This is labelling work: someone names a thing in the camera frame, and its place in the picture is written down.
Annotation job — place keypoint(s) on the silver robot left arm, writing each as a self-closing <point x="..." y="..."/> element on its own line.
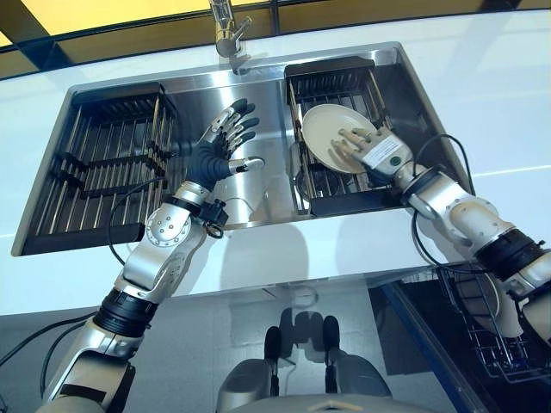
<point x="168" y="228"/>

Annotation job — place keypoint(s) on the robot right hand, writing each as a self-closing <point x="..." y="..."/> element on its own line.
<point x="383" y="150"/>

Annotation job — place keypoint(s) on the robot right leg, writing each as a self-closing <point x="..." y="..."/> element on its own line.
<point x="361" y="378"/>

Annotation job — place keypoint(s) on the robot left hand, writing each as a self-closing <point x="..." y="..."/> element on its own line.
<point x="206" y="163"/>

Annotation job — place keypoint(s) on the round steel sink drain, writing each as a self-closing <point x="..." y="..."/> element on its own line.
<point x="306" y="183"/>

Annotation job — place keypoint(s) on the grey robot torso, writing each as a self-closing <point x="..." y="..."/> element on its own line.
<point x="323" y="404"/>

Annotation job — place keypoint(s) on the deep beige plate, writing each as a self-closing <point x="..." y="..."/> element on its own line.
<point x="323" y="129"/>

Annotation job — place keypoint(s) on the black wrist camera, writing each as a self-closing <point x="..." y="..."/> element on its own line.
<point x="214" y="211"/>
<point x="381" y="180"/>

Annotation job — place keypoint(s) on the chrome gooseneck faucet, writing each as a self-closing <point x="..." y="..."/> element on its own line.
<point x="224" y="38"/>

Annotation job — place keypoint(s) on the black dish rack with plates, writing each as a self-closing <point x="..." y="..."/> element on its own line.
<point x="327" y="64"/>

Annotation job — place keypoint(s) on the empty black dish rack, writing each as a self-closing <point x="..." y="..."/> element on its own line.
<point x="116" y="90"/>

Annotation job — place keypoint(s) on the white cabinet front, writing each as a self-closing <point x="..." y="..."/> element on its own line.
<point x="193" y="344"/>

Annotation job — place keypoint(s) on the stainless steel sink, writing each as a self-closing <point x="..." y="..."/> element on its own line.
<point x="267" y="129"/>

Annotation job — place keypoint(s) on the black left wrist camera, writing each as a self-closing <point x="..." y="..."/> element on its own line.
<point x="214" y="211"/>

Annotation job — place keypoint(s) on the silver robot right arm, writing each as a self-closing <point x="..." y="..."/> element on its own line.
<point x="465" y="215"/>

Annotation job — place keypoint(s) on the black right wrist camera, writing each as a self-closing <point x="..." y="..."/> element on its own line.
<point x="381" y="180"/>

